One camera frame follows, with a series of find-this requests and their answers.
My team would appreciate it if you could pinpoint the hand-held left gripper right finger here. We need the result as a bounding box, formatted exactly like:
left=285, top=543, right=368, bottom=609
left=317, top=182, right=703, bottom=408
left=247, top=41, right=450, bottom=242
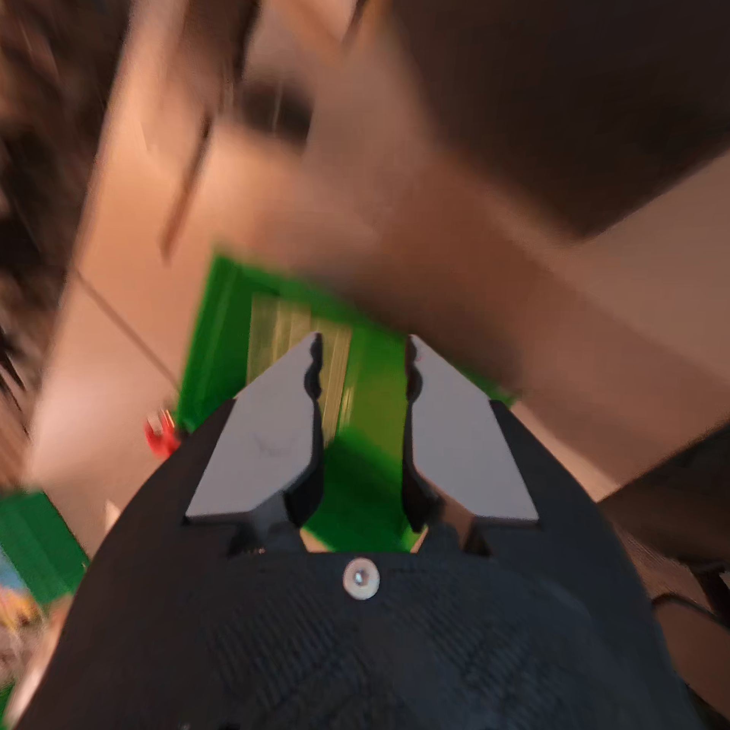
left=402, top=333, right=541, bottom=534

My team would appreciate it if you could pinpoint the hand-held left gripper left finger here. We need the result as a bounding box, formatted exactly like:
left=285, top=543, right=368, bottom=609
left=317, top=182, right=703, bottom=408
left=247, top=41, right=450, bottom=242
left=184, top=332, right=326, bottom=528

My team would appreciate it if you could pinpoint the black drawer cabinet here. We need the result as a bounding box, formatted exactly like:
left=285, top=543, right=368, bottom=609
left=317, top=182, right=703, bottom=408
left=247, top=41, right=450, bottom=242
left=211, top=0, right=730, bottom=486

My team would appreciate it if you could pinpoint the small red object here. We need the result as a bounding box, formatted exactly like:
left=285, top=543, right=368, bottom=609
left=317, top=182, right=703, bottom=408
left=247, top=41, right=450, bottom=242
left=144, top=409, right=181, bottom=460

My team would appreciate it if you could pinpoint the green plastic bin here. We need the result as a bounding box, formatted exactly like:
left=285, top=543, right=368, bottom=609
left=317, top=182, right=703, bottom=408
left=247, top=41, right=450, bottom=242
left=174, top=245, right=517, bottom=554

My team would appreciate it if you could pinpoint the green plastic box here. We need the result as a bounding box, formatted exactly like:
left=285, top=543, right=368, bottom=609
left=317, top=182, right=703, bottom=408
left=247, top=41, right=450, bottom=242
left=0, top=489, right=90, bottom=606

